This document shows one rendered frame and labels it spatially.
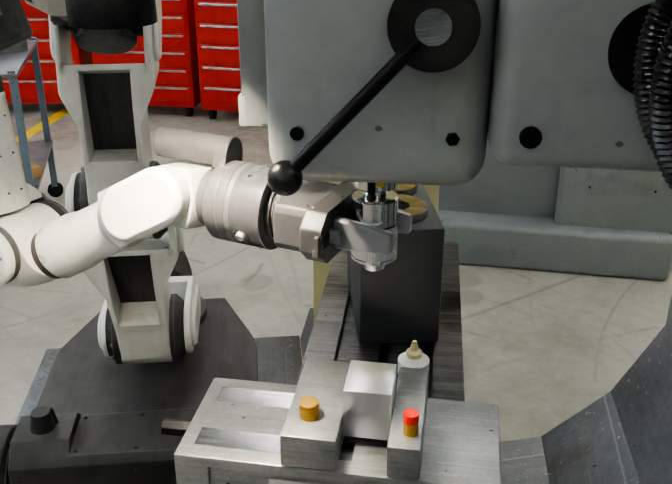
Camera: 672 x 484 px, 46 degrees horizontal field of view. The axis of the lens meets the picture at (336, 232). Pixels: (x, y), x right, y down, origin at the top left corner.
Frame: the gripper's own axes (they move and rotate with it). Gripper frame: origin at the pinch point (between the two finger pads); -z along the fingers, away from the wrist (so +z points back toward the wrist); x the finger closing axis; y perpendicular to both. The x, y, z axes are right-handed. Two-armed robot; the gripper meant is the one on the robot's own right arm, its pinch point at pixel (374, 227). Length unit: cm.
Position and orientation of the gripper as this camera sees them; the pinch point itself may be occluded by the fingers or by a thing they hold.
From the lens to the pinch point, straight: 81.1
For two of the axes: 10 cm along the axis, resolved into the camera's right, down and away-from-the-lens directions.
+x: 4.1, -3.7, 8.3
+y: -0.1, 9.1, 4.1
